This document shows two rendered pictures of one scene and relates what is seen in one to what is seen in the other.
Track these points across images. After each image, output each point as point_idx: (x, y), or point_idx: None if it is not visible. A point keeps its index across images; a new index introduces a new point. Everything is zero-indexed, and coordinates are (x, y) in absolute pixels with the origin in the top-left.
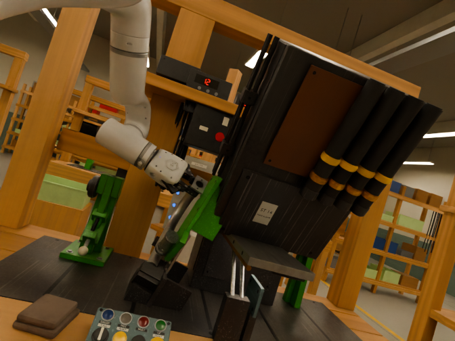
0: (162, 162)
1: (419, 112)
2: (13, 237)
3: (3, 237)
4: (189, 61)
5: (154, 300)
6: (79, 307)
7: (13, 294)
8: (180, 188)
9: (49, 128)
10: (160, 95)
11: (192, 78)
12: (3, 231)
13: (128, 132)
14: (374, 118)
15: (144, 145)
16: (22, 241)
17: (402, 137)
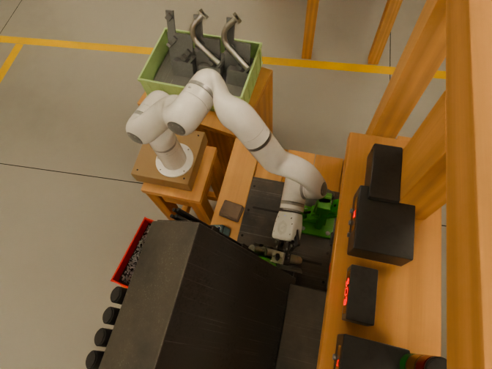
0: (281, 219)
1: (103, 351)
2: (333, 178)
3: (331, 173)
4: (405, 176)
5: None
6: (244, 222)
7: (250, 195)
8: (275, 243)
9: (372, 132)
10: None
11: (356, 195)
12: (343, 170)
13: (287, 183)
14: None
15: (283, 199)
16: (329, 184)
17: None
